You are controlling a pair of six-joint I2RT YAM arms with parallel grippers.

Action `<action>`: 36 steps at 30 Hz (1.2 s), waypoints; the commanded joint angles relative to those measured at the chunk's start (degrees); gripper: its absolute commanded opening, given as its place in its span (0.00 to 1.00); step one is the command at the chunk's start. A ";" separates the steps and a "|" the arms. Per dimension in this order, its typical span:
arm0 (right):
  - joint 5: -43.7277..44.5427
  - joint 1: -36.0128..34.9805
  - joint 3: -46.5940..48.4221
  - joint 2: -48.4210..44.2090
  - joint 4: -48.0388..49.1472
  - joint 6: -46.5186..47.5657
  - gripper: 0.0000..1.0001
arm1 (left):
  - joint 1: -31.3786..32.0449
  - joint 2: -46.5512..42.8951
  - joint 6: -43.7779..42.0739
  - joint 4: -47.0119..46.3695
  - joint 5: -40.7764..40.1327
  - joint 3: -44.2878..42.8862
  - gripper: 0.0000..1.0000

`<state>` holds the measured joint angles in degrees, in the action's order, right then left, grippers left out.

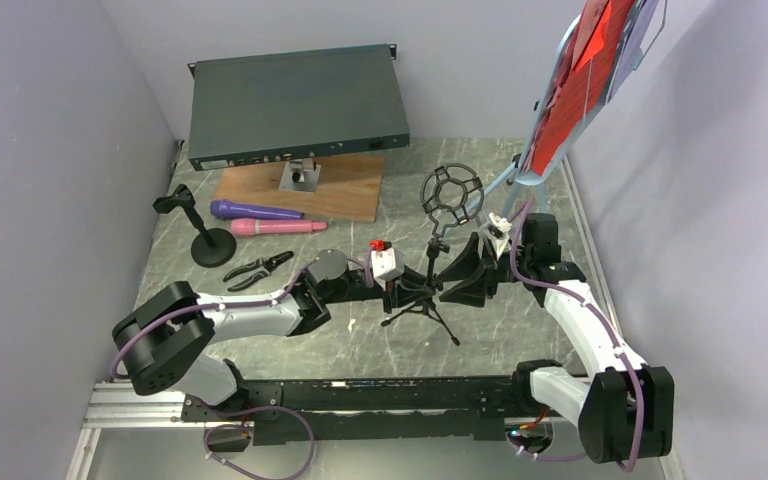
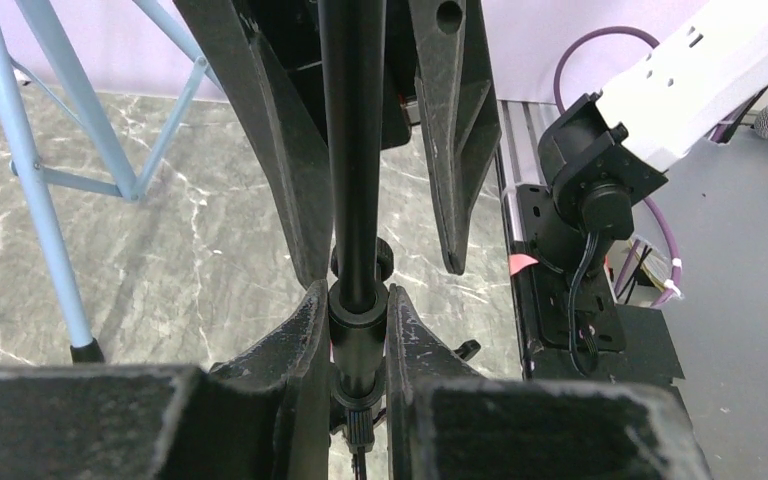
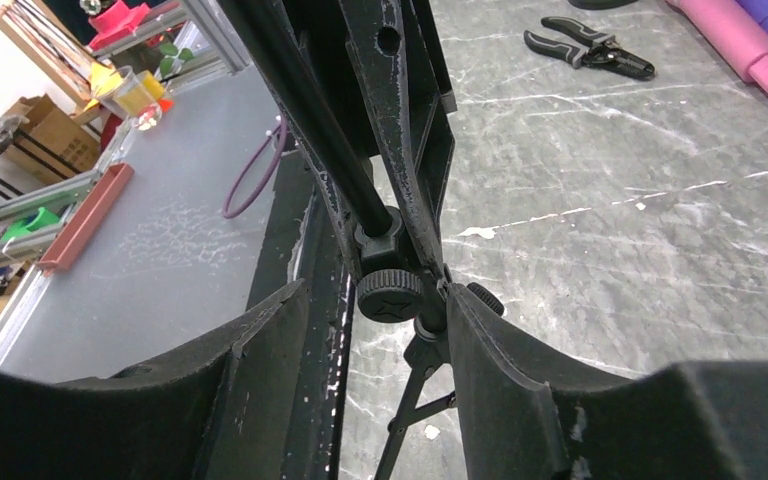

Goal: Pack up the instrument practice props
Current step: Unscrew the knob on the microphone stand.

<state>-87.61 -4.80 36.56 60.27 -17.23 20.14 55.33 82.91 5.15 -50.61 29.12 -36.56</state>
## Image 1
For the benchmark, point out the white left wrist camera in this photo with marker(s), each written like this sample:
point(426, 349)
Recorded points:
point(385, 262)

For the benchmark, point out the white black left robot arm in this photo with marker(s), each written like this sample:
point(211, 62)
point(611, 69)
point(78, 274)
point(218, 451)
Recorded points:
point(161, 345)

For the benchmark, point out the dark green rack unit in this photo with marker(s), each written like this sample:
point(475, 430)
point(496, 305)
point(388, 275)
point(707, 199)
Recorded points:
point(295, 105)

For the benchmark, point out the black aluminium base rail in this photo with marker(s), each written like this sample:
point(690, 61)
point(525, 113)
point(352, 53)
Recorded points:
point(276, 412)

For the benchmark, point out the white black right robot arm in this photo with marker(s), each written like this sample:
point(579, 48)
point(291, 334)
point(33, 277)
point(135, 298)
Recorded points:
point(624, 408)

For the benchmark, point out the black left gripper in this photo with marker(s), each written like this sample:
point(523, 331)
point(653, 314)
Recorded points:
point(409, 288)

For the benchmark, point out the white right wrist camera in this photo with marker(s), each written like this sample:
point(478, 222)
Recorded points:
point(494, 231)

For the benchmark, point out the purple microphone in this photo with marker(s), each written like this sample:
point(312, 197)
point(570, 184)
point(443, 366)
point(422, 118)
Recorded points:
point(240, 213)

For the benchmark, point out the black wire stripper pliers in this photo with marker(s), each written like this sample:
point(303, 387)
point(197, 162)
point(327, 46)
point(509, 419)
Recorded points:
point(245, 276)

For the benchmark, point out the black round-base mic stand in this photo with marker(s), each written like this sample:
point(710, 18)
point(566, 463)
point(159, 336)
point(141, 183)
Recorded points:
point(210, 248)

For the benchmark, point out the red sheet music papers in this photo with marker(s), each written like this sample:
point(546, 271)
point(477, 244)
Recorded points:
point(582, 89)

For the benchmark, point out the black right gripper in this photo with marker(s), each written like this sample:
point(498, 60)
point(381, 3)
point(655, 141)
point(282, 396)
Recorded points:
point(474, 292)

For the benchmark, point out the black tripod mic stand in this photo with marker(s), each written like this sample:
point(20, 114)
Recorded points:
point(445, 198)

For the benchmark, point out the wooden board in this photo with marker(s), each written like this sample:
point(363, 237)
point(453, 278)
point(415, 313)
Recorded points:
point(348, 187)

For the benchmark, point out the pink microphone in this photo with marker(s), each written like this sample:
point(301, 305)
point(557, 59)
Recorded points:
point(247, 227)

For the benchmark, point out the grey metal bracket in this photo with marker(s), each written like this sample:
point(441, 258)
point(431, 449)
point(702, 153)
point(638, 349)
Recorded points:
point(300, 175)

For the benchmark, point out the light blue music stand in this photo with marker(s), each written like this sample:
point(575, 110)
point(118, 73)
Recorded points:
point(645, 23)

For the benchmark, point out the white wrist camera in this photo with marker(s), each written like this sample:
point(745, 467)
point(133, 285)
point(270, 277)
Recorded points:
point(494, 231)
point(385, 262)

